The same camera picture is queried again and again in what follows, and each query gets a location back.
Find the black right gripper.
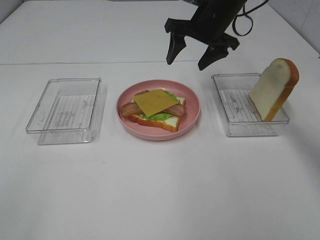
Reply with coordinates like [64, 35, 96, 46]
[164, 0, 240, 71]

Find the bread slice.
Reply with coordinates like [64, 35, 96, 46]
[124, 111, 181, 133]
[249, 58, 300, 122]

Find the pink round plate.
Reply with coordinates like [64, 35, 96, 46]
[116, 79, 201, 141]

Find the green lettuce leaf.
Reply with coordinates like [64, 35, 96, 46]
[129, 89, 186, 121]

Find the right clear plastic tray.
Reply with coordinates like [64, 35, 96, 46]
[211, 73, 290, 137]

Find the clear plastic tray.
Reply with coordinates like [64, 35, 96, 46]
[25, 77, 104, 145]
[211, 73, 290, 137]

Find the left clear plastic tray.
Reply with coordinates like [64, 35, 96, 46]
[25, 77, 104, 145]

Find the yellow cheese slice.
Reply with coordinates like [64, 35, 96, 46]
[133, 89, 180, 117]

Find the bacon strip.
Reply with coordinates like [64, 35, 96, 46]
[142, 89, 187, 117]
[120, 102, 144, 117]

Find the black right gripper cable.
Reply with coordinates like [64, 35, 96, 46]
[182, 0, 270, 37]

